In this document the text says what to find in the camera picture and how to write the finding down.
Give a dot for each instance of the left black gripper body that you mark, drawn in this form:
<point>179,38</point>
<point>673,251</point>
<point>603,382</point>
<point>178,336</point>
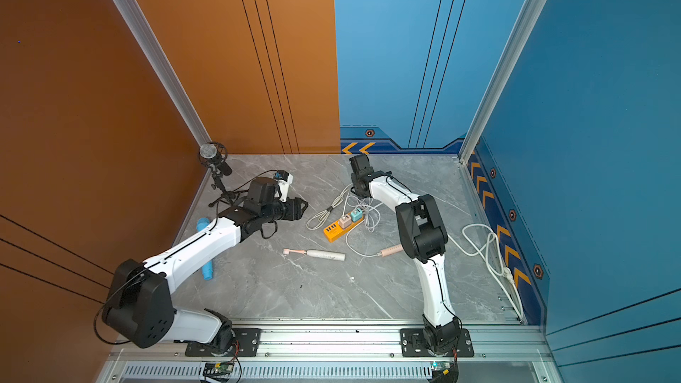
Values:
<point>285,211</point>

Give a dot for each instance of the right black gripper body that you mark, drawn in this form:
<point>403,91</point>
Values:
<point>356,181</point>

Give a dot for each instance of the teal charger adapter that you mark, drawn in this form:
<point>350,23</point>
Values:
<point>356,215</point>

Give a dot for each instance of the orange power strip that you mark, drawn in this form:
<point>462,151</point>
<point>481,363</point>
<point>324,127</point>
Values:
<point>334,232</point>

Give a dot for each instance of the white electric toothbrush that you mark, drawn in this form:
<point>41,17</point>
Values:
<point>326,255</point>

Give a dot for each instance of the pink electric toothbrush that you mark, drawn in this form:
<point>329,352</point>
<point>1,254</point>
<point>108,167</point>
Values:
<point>391,251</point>

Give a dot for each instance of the pink charger adapter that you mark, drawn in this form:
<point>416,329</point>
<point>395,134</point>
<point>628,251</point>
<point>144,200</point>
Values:
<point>345,221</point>

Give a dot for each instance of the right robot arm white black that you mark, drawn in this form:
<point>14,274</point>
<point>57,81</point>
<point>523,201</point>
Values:
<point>423,237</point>

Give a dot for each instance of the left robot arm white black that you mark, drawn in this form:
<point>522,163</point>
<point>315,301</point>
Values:
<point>139,304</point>

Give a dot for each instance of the blue handheld microphone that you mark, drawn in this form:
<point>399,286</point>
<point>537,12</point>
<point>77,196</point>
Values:
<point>207,269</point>

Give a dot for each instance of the black microphone on tripod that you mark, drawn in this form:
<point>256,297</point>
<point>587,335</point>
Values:
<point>213,155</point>

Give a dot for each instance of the left green circuit board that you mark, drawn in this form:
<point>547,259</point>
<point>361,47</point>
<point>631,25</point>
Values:
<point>217,372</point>

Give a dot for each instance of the green circuit board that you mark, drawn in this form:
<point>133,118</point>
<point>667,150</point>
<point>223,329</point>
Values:
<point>217,372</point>
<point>445,373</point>

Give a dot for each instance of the right green circuit board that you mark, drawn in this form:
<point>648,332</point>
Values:
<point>445,373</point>

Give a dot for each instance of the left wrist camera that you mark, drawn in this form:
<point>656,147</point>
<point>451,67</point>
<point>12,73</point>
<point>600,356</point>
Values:
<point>284,180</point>

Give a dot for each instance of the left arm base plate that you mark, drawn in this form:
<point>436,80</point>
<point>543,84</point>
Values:
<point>239,342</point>

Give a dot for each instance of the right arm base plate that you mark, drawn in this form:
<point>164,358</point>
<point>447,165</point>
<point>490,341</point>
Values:
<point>414,344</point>

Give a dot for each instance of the aluminium rail frame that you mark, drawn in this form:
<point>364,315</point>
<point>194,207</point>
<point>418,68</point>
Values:
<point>344,351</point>

